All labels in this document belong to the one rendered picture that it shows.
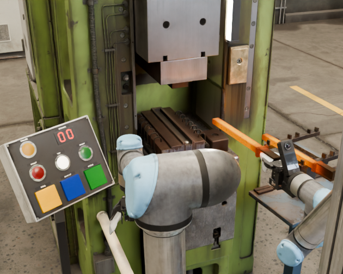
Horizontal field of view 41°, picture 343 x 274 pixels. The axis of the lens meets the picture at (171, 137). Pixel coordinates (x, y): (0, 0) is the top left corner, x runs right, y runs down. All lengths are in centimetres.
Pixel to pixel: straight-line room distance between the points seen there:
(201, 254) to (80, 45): 112
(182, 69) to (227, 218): 76
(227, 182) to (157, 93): 153
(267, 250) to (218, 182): 215
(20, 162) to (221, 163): 88
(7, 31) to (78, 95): 517
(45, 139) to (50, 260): 142
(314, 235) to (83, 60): 109
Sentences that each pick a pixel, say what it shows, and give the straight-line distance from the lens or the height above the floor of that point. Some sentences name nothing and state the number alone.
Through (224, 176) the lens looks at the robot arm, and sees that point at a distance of 89.
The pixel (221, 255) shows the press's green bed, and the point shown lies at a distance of 234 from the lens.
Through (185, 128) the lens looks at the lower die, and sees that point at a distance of 213.
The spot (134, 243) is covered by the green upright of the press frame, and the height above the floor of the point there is 42.
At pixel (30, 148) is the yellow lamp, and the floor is 116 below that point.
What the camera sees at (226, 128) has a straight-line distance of 185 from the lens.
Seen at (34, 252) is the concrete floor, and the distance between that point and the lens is 306.
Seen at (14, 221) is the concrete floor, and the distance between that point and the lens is 337.
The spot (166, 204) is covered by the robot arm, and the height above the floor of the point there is 139.
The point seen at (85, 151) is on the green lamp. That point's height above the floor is 110.
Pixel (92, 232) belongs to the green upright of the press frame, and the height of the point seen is 54.
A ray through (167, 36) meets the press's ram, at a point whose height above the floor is 146.
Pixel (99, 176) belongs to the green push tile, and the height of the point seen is 101.
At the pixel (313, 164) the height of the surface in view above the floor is 98.
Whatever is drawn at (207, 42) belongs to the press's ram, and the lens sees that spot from 187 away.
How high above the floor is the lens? 188
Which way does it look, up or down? 26 degrees down
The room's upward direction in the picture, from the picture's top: straight up
